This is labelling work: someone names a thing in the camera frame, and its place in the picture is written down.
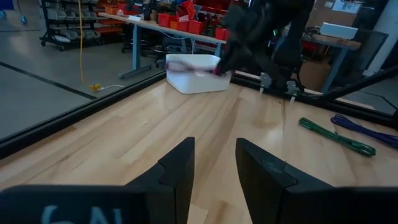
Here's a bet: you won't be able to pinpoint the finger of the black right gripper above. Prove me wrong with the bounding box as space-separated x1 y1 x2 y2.
214 60 233 77

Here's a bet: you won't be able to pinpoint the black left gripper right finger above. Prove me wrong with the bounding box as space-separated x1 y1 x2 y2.
235 138 398 224

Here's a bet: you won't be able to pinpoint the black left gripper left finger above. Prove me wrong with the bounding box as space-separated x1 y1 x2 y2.
0 136 196 224

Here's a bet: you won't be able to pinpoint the white plastic bin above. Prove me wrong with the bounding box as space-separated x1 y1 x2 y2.
165 54 233 95

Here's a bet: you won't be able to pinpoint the purple USB-C cable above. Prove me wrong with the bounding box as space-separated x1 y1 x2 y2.
330 113 398 149

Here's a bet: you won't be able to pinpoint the red storage bin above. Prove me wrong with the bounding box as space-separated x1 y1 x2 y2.
188 20 205 35
215 27 230 41
157 12 180 28

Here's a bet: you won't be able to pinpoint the cardboard box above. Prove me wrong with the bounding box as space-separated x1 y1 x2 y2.
300 60 331 91

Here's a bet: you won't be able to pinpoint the wooden table with red bins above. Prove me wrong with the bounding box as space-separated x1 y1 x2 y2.
98 12 231 80

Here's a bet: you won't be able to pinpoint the wooden desk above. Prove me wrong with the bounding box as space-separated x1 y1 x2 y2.
306 32 363 93

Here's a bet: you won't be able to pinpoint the white box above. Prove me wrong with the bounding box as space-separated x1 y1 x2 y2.
319 22 359 40

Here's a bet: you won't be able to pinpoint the black shelf cart grey bins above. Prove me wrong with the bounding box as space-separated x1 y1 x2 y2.
39 0 103 52

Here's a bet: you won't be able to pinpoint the silver metal bracket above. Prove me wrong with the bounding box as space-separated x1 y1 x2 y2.
259 72 273 94
285 80 301 103

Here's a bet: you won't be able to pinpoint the white floor cable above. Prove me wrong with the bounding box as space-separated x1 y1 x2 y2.
99 83 125 92

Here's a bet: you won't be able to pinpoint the black diagonal frame strut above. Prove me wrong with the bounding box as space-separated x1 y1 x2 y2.
322 64 398 102

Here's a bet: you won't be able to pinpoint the black table frame rail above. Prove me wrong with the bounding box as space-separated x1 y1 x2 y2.
0 70 398 160

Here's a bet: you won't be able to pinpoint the yellow hanging cable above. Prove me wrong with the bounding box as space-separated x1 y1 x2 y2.
77 0 102 93

